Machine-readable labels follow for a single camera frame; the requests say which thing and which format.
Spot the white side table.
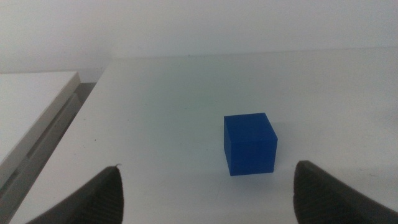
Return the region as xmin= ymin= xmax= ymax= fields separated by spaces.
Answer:
xmin=0 ymin=71 xmax=82 ymax=224

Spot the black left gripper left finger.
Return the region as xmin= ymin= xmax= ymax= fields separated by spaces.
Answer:
xmin=26 ymin=164 xmax=124 ymax=224

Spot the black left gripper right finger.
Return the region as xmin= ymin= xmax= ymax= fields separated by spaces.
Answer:
xmin=293 ymin=160 xmax=398 ymax=224

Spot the blue cube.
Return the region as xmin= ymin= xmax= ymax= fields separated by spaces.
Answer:
xmin=223 ymin=112 xmax=279 ymax=177

